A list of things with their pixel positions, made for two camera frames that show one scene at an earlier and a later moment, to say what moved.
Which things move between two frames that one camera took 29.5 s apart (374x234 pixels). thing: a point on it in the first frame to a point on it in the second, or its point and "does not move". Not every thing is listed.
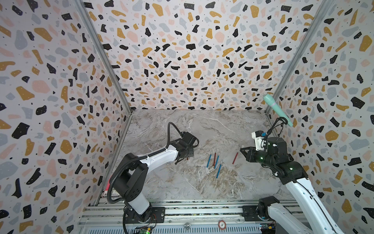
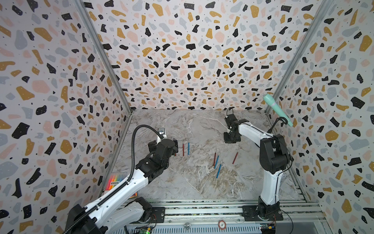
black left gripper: x=192 y=153 to x=154 y=146
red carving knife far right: x=235 y=158 does not move
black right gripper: x=252 y=156 to x=227 y=140
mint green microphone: x=269 y=100 does not move
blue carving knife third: x=219 y=168 does not move
